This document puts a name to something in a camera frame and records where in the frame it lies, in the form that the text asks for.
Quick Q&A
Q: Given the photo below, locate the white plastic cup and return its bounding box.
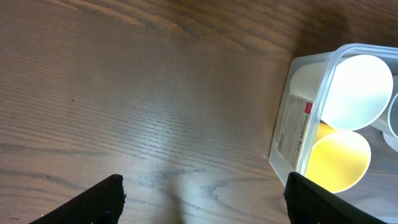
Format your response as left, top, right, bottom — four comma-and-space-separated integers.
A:
287, 55, 393, 131

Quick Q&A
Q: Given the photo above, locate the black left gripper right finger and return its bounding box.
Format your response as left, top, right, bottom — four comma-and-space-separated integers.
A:
284, 172, 384, 224

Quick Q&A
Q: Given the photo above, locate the yellow plastic cup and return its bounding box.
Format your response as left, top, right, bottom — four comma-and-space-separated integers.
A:
305, 123, 371, 194

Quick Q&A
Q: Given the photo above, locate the clear plastic storage box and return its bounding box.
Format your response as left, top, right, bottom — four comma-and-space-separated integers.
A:
269, 44, 397, 223

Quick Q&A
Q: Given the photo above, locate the grey plastic cup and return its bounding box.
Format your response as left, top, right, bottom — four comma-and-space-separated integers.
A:
371, 75, 398, 151

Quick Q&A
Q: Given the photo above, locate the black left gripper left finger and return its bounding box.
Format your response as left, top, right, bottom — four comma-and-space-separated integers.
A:
32, 174, 126, 224

